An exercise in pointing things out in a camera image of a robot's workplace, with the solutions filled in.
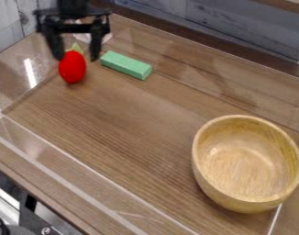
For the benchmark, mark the clear acrylic tray wall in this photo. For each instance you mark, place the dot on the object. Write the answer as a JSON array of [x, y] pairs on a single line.
[[101, 149]]

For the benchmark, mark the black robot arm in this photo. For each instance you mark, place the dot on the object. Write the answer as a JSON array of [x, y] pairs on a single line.
[[75, 6]]

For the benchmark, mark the wooden bowl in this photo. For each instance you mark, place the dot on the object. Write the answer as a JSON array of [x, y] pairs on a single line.
[[245, 162]]

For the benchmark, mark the green rectangular block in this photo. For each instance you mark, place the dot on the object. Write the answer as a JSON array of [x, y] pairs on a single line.
[[126, 65]]

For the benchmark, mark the red toy strawberry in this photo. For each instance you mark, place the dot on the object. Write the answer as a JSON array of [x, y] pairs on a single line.
[[73, 65]]

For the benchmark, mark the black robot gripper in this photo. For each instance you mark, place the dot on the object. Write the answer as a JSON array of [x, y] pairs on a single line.
[[55, 22]]

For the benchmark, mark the black table leg bracket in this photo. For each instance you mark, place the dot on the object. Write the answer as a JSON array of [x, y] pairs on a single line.
[[41, 220]]

